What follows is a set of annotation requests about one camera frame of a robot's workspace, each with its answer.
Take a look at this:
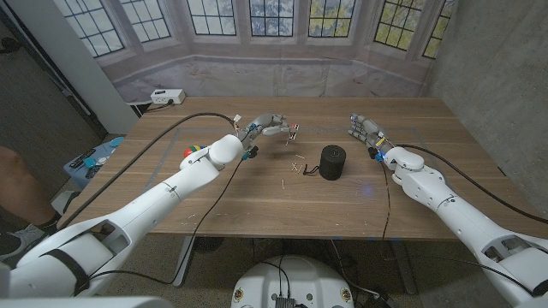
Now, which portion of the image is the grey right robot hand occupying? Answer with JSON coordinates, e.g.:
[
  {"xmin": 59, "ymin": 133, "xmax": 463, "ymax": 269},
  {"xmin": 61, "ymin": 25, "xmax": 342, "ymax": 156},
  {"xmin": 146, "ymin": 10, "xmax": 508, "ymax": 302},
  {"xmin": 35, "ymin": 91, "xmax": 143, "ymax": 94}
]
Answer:
[{"xmin": 347, "ymin": 113, "xmax": 394, "ymax": 156}]

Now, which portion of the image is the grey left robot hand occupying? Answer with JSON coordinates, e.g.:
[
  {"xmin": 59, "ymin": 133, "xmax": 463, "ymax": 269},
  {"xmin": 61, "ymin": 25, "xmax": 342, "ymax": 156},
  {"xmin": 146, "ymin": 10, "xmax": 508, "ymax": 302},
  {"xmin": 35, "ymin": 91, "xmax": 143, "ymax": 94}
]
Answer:
[{"xmin": 237, "ymin": 113, "xmax": 296, "ymax": 149}]

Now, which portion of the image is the black cylindrical speaker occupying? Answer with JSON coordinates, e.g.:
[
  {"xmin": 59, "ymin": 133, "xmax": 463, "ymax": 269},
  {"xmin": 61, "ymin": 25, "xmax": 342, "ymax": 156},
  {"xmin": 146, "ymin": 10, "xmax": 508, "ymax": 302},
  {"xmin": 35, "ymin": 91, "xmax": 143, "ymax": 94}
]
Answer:
[{"xmin": 319, "ymin": 145, "xmax": 348, "ymax": 181}]

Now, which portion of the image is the colourful wooden maraca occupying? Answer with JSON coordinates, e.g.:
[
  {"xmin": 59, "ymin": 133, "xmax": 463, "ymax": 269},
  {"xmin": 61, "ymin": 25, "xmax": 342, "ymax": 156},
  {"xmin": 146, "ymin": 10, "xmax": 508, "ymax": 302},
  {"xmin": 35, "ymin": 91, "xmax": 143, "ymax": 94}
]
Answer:
[{"xmin": 183, "ymin": 144, "xmax": 207, "ymax": 159}]

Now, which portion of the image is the printed window backdrop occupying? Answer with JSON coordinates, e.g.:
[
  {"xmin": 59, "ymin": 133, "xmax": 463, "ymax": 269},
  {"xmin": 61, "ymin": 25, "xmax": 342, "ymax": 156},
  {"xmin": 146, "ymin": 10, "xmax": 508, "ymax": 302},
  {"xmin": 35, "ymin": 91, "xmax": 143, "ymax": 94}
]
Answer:
[{"xmin": 53, "ymin": 0, "xmax": 457, "ymax": 104}]

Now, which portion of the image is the white power strip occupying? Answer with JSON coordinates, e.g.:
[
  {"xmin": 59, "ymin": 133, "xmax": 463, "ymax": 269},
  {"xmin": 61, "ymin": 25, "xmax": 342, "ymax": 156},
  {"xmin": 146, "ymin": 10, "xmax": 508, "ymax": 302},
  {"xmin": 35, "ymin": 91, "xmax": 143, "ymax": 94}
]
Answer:
[{"xmin": 149, "ymin": 88, "xmax": 188, "ymax": 106}]

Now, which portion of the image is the black round floor fan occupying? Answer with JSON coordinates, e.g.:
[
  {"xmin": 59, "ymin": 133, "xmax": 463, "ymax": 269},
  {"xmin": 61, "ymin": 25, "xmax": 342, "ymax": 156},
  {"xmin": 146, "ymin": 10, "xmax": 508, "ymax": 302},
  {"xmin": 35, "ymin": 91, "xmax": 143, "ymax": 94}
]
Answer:
[{"xmin": 194, "ymin": 236, "xmax": 226, "ymax": 256}]

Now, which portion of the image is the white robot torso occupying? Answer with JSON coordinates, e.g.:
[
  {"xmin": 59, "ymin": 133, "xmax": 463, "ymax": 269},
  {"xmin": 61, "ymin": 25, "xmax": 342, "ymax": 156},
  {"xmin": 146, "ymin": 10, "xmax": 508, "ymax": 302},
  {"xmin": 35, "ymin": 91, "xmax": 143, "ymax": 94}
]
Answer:
[{"xmin": 230, "ymin": 255, "xmax": 355, "ymax": 308}]

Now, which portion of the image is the white table leg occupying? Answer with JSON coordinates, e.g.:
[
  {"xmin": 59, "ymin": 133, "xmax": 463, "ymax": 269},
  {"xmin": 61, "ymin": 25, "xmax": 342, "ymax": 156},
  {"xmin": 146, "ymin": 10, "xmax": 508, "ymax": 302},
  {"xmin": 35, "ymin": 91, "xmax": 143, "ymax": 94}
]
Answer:
[{"xmin": 172, "ymin": 235, "xmax": 197, "ymax": 288}]

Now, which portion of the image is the blue tray with remote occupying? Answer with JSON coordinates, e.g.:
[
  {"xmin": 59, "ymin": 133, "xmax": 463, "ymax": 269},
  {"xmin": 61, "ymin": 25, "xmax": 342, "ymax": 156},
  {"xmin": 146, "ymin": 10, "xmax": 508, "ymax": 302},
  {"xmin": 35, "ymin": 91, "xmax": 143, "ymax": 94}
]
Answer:
[{"xmin": 63, "ymin": 136, "xmax": 126, "ymax": 190}]

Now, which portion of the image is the black sock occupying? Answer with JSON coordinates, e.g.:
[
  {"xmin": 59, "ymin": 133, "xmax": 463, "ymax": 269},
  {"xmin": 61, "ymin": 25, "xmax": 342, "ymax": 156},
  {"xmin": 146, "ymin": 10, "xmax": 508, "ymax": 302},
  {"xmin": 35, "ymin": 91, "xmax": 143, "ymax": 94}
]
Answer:
[{"xmin": 34, "ymin": 212, "xmax": 63, "ymax": 236}]

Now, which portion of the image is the grey sneaker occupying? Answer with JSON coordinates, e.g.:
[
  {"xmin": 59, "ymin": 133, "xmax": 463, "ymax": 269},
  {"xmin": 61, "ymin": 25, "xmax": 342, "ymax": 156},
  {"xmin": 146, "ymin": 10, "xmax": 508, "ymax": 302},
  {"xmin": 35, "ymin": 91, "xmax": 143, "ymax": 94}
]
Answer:
[{"xmin": 0, "ymin": 222, "xmax": 46, "ymax": 262}]

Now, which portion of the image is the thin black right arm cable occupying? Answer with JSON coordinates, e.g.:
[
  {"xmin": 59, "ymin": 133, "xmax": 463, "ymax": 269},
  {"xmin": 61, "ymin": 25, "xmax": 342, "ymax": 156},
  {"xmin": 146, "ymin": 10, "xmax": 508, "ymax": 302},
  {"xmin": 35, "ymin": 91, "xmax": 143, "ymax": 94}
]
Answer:
[{"xmin": 379, "ymin": 160, "xmax": 392, "ymax": 241}]

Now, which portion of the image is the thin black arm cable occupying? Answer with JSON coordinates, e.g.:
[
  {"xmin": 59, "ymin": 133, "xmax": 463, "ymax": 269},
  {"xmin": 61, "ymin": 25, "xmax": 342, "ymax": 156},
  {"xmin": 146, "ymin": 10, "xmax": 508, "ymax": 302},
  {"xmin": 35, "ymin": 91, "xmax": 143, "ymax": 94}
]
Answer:
[
  {"xmin": 379, "ymin": 160, "xmax": 392, "ymax": 241},
  {"xmin": 87, "ymin": 157, "xmax": 246, "ymax": 286}
]

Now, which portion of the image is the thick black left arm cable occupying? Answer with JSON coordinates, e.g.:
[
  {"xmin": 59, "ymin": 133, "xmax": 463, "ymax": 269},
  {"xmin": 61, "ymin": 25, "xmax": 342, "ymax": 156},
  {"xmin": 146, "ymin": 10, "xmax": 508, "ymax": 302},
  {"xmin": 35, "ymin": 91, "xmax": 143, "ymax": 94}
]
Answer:
[{"xmin": 57, "ymin": 111, "xmax": 240, "ymax": 230}]

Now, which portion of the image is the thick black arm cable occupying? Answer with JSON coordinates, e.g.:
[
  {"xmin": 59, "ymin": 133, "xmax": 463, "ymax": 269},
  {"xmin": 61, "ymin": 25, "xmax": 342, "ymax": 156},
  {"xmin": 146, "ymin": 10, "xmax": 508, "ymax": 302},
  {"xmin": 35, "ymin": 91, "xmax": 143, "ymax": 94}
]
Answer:
[
  {"xmin": 57, "ymin": 111, "xmax": 240, "ymax": 230},
  {"xmin": 396, "ymin": 143, "xmax": 548, "ymax": 226}
]

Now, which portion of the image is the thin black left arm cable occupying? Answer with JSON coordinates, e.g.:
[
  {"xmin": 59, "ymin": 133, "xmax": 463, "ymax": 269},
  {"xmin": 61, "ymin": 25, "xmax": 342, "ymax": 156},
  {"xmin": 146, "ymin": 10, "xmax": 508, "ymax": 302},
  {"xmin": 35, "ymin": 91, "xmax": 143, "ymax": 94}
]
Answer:
[{"xmin": 87, "ymin": 157, "xmax": 246, "ymax": 286}]

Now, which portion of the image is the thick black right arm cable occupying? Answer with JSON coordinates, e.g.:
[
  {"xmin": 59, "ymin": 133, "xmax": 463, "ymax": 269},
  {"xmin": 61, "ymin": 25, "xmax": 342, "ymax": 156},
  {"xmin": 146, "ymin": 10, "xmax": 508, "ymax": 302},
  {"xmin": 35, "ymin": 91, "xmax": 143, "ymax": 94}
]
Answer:
[{"xmin": 396, "ymin": 143, "xmax": 548, "ymax": 226}]

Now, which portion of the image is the black power strip cable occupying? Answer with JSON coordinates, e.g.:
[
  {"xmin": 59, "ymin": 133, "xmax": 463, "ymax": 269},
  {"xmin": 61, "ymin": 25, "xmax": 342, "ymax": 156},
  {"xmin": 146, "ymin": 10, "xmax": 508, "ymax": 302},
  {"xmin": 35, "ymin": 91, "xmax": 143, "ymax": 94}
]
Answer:
[{"xmin": 127, "ymin": 100, "xmax": 175, "ymax": 117}]

